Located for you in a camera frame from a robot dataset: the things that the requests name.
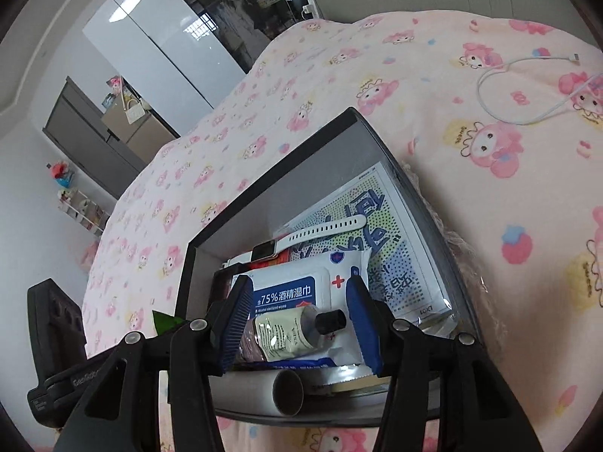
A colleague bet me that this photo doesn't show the white paper roll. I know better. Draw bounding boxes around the white paper roll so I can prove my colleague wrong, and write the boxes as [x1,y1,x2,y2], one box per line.
[210,370,305,417]

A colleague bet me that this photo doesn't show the blue white picture book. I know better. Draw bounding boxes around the blue white picture book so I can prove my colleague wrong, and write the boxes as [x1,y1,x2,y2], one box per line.
[278,162,453,328]

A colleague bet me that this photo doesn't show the grey door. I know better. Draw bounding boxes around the grey door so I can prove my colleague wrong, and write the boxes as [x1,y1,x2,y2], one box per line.
[43,76,145,199]

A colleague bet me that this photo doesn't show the white band smartwatch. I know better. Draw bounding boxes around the white band smartwatch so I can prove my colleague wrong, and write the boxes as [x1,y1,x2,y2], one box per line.
[222,214,367,268]

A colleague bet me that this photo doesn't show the dark grey cardboard box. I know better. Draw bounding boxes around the dark grey cardboard box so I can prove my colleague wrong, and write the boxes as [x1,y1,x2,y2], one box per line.
[176,108,481,426]

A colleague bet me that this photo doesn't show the white charging cable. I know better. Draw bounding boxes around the white charging cable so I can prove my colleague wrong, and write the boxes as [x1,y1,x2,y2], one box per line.
[476,52,603,127]

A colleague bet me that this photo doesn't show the pink cartoon print blanket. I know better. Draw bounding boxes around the pink cartoon print blanket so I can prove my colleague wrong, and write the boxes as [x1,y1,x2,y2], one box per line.
[83,11,602,451]

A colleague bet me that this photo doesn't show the hand cream tube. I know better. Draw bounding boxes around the hand cream tube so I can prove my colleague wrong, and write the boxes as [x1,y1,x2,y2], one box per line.
[235,305,347,363]

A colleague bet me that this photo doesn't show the brown cardboard boxes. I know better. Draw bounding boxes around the brown cardboard boxes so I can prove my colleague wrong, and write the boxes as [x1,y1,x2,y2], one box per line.
[102,87,177,163]

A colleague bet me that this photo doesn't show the white blue wet wipes pack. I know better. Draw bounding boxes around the white blue wet wipes pack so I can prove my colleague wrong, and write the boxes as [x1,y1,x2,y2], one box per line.
[235,251,370,370]

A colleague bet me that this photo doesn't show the white glossy wardrobe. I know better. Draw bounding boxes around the white glossy wardrobe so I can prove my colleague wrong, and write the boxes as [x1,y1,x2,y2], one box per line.
[84,0,244,116]

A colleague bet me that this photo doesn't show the white small shelf rack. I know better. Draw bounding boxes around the white small shelf rack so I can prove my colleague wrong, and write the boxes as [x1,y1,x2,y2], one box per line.
[58,189,109,237]

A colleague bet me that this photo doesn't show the green yellow snack bag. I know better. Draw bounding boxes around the green yellow snack bag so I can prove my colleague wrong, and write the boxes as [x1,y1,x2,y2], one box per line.
[152,310,185,336]

